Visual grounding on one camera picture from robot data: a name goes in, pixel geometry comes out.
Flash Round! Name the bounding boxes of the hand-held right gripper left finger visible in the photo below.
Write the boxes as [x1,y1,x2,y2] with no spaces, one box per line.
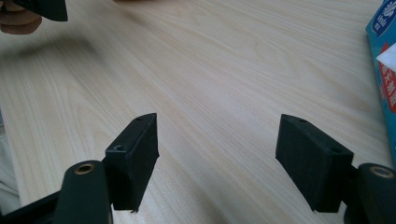
[105,112,160,213]

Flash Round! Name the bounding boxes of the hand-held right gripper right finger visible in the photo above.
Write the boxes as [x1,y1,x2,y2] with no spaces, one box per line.
[275,113,355,214]

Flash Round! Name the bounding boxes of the blue wet wipes pack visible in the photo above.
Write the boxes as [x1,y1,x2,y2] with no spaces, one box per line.
[365,0,396,172]

